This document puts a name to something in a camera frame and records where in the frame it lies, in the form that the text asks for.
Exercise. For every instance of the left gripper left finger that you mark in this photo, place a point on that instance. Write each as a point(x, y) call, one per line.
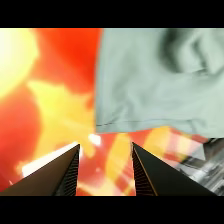
point(56, 176)

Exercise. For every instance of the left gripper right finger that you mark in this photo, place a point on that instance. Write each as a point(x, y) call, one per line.
point(156, 176)

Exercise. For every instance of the pale green T-shirt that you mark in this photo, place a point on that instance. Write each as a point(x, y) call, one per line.
point(150, 83)

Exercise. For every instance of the silver frame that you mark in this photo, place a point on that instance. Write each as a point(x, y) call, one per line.
point(208, 166)

